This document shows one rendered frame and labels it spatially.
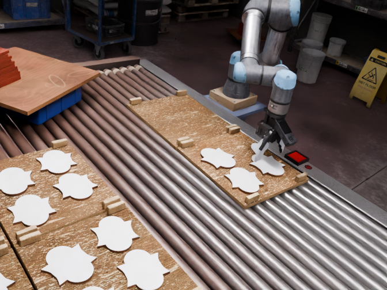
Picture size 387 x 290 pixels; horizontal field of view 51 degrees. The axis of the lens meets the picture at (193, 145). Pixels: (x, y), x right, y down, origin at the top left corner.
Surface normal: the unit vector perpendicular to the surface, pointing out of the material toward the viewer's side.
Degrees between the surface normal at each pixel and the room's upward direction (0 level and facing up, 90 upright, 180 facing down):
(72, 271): 0
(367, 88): 78
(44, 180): 0
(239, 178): 0
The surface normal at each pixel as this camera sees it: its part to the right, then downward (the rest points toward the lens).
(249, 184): 0.14, -0.84
